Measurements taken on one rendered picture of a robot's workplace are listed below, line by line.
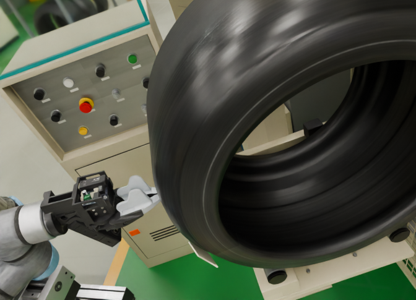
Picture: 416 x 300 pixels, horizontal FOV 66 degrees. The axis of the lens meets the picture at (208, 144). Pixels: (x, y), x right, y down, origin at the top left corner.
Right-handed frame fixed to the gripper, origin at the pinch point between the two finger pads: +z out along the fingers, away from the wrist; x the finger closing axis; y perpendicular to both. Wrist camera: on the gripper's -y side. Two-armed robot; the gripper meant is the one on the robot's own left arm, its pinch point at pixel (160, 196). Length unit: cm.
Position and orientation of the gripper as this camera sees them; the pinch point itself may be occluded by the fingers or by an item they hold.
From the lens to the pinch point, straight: 63.1
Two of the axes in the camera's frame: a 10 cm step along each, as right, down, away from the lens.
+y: -1.7, -7.6, -6.3
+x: -1.9, -6.0, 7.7
